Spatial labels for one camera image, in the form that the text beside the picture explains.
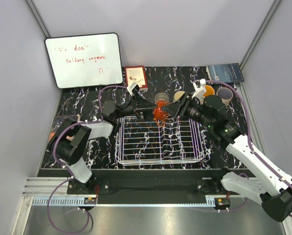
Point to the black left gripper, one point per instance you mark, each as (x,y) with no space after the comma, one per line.
(138,103)

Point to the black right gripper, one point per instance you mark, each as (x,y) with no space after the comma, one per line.
(173,108)

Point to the cream ribbed mug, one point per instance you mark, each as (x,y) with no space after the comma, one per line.
(178,95)

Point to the orange ceramic mug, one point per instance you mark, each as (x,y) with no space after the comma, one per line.
(160,116)

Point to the brown and cream cup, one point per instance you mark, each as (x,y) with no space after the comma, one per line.
(161,96)

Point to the white wire dish rack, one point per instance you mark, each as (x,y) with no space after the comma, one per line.
(141,142)

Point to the floral iridescent white mug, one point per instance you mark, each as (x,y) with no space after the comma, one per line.
(209,91)

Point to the pink iridescent mug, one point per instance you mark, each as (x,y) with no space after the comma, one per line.
(225,94)

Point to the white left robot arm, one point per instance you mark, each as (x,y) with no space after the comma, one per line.
(69,141)

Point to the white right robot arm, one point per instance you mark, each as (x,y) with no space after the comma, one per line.
(273,191)

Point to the red and white book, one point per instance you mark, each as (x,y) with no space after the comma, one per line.
(136,74)

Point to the dark blue book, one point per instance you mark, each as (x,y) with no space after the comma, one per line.
(227,73)

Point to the white dry-erase board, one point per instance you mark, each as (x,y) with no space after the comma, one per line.
(85,60)

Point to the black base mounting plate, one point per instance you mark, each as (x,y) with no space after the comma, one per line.
(151,186)

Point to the Tale of Two Cities book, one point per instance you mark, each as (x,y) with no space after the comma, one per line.
(58,121)

